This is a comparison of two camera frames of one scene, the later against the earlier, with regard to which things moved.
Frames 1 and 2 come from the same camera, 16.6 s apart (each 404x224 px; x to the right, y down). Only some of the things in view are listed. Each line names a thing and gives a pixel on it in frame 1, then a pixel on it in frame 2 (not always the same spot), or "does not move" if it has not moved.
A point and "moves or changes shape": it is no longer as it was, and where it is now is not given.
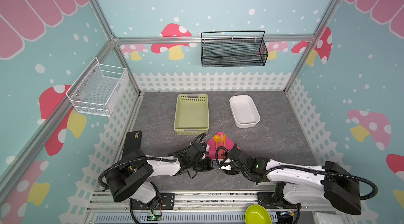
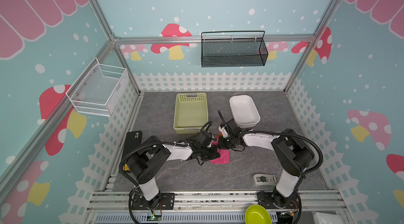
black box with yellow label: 132,145 does not move
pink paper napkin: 220,140 moves or changes shape
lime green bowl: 256,214 does not move
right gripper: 230,163 to 225,142
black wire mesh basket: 236,48 does not move
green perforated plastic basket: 191,114 does not move
